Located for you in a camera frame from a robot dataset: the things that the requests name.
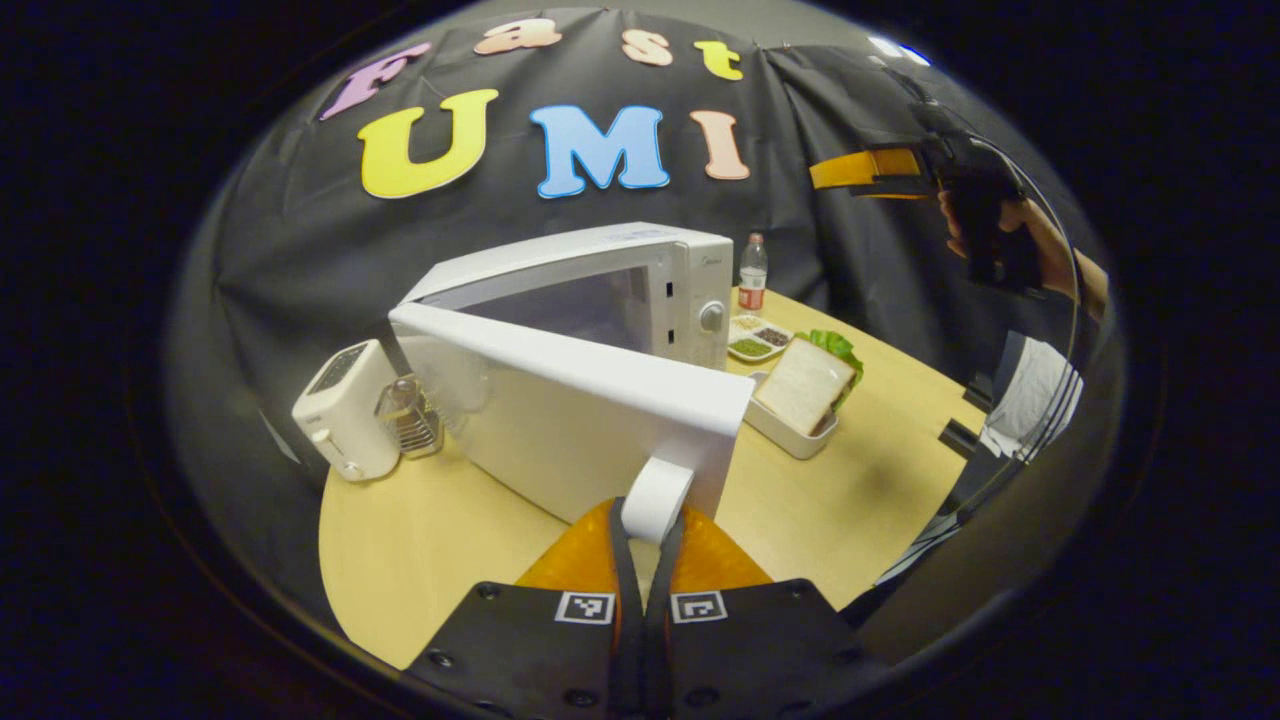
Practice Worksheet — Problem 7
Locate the clear plastic bottle red label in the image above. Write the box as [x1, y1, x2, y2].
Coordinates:
[738, 233, 769, 313]

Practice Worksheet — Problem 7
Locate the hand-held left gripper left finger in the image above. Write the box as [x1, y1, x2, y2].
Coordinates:
[400, 497, 646, 720]

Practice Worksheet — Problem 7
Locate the small ceiling light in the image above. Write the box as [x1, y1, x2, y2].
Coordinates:
[870, 35, 931, 66]

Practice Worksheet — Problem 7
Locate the black backdrop cloth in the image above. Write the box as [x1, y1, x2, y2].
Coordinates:
[165, 8, 1111, 601]

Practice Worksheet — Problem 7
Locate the black chair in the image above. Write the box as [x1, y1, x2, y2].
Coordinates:
[936, 332, 1026, 471]

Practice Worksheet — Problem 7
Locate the white microwave oven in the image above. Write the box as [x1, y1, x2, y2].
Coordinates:
[388, 222, 757, 546]

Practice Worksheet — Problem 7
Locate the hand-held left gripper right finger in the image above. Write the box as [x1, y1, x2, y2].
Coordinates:
[643, 500, 894, 720]

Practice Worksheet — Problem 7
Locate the white plastic bag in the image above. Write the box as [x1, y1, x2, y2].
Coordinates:
[985, 335, 1083, 461]

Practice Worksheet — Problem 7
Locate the white food tray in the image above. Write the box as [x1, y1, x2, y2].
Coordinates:
[743, 372, 841, 461]

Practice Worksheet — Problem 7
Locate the clear ribbed glass jar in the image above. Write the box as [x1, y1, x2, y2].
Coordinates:
[375, 375, 444, 461]

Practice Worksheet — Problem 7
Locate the white divided dish with beans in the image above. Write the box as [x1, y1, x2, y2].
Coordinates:
[727, 314, 794, 363]

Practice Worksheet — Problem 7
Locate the white toaster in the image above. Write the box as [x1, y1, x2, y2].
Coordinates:
[291, 338, 401, 483]

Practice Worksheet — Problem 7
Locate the sandwich with lettuce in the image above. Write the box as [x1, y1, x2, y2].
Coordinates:
[752, 329, 865, 438]

